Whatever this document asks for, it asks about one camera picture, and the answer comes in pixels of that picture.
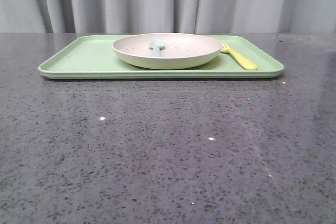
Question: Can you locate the cream round plate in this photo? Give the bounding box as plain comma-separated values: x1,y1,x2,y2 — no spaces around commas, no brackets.
112,33,222,70

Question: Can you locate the yellow plastic fork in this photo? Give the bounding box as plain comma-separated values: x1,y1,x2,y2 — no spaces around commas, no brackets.
221,42,258,71

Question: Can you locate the light blue plastic spoon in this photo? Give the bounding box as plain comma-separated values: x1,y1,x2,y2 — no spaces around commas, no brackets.
149,39,165,57

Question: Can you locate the light green plastic tray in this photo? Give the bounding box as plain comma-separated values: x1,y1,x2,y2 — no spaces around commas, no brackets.
38,35,285,80

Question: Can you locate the grey pleated curtain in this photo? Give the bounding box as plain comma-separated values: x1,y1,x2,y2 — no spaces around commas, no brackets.
1,0,335,34

